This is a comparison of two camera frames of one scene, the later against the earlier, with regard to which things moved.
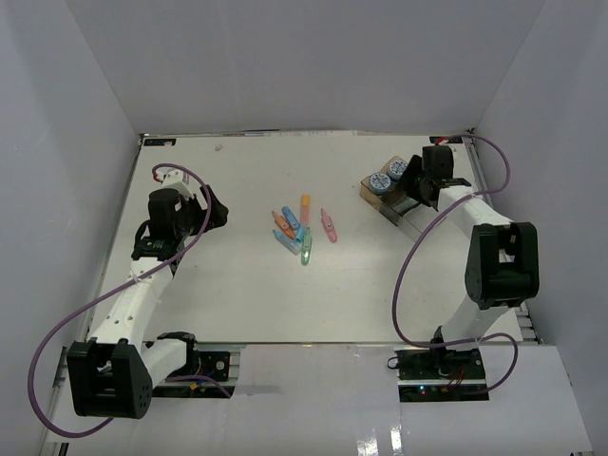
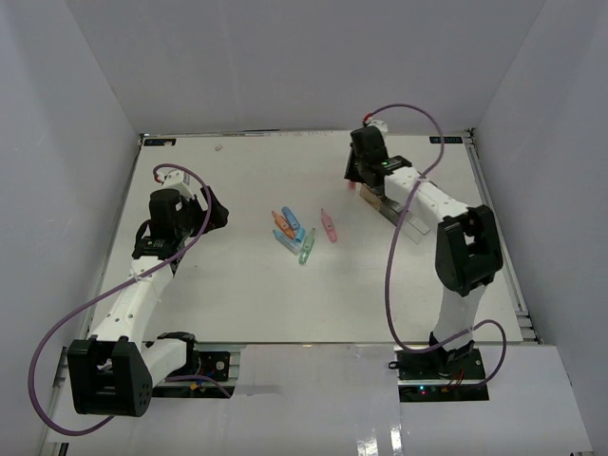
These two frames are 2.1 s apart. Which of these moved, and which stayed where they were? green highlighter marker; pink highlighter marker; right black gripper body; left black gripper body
Moved: right black gripper body
Stayed: pink highlighter marker; left black gripper body; green highlighter marker
